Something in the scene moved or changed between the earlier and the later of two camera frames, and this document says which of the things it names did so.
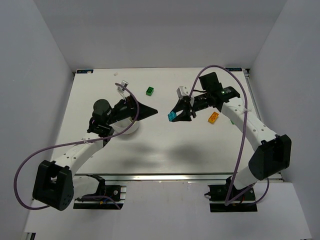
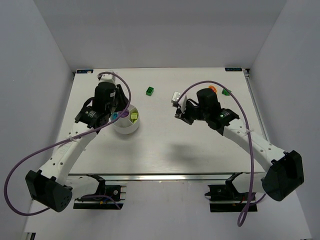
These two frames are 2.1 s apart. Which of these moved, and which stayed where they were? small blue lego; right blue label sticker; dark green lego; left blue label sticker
Moved: small blue lego
Stayed: dark green lego; left blue label sticker; right blue label sticker
